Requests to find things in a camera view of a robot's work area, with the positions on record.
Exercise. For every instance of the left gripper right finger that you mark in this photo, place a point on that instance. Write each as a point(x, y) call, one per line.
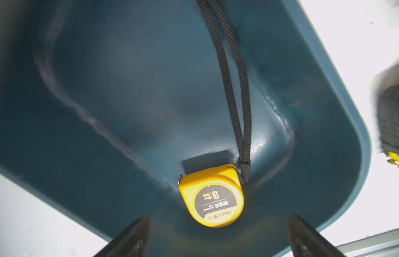
point(305, 241)

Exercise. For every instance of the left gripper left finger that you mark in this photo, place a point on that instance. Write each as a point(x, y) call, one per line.
point(133, 241)

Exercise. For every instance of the teal plastic storage box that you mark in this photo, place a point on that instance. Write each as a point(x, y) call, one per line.
point(105, 104)

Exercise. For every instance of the yellow black tape measure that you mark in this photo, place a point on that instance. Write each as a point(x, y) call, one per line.
point(388, 123)

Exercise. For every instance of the yellow square tape measure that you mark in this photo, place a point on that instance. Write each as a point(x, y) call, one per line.
point(214, 196)

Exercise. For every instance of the aluminium front rail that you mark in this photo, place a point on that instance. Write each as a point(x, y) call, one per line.
point(382, 245)

